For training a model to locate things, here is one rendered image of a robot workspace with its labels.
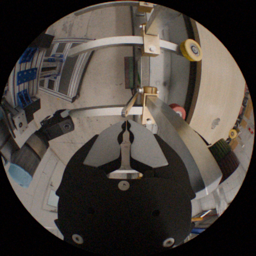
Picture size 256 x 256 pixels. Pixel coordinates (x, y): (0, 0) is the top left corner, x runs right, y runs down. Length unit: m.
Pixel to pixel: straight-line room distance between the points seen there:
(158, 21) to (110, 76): 1.00
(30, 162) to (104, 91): 1.11
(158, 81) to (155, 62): 0.12
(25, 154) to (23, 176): 0.06
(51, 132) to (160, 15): 0.40
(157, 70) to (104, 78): 0.78
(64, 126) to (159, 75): 0.53
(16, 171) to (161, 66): 0.73
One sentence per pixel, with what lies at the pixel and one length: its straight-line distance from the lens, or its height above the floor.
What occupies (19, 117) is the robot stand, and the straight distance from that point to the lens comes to 0.63.
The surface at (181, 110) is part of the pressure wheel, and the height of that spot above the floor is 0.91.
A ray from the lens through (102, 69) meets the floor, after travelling 1.17.
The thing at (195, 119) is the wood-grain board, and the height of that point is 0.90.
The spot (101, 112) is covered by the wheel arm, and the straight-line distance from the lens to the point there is 0.30.
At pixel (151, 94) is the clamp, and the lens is 0.27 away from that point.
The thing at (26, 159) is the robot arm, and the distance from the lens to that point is 0.26.
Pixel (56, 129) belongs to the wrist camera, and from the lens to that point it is 0.28.
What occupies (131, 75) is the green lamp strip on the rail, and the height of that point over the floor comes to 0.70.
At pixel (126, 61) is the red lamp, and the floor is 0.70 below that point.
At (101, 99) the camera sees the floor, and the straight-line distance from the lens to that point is 1.22.
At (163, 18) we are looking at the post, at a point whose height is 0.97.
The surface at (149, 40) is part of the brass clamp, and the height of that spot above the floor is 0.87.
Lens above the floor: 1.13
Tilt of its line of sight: 54 degrees down
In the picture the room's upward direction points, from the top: 180 degrees clockwise
